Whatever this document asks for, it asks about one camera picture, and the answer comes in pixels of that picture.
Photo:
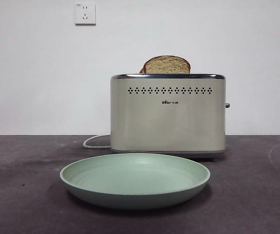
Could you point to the white wall socket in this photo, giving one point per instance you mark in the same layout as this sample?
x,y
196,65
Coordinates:
x,y
85,13

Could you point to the brown-crusted bread slice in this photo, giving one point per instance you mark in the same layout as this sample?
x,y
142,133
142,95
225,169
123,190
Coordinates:
x,y
166,65
142,70

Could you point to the cream toaster with chrome top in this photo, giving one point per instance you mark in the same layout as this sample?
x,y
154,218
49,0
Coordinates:
x,y
166,122

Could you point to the pale green round plate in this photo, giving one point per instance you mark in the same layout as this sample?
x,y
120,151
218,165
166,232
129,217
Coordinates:
x,y
135,185

